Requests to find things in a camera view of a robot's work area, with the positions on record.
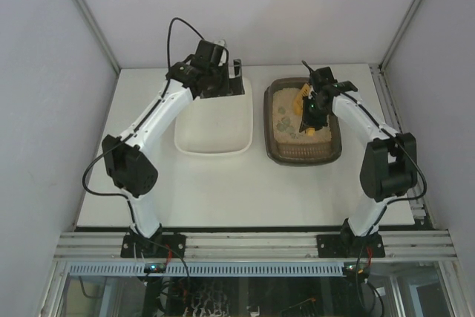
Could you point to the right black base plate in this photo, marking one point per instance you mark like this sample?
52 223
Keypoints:
347 245

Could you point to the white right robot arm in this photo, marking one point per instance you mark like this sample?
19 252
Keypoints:
389 168

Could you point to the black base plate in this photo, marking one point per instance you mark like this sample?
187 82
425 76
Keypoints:
347 245
159 245

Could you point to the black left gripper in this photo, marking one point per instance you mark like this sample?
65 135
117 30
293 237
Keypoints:
230 82

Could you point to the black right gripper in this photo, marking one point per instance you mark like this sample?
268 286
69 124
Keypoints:
313 118

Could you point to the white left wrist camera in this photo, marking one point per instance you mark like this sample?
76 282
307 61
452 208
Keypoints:
225 54

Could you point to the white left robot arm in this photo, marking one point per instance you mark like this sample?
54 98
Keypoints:
205 74

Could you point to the yellow litter scoop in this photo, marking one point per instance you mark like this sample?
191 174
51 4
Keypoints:
298 109

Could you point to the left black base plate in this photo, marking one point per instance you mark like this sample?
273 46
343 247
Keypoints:
159 245

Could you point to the aluminium rail frame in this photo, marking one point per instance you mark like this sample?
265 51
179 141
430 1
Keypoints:
243 254

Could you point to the brown litter box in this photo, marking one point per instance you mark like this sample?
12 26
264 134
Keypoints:
285 143

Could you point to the white plastic tray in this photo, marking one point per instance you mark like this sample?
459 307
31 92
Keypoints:
216 127

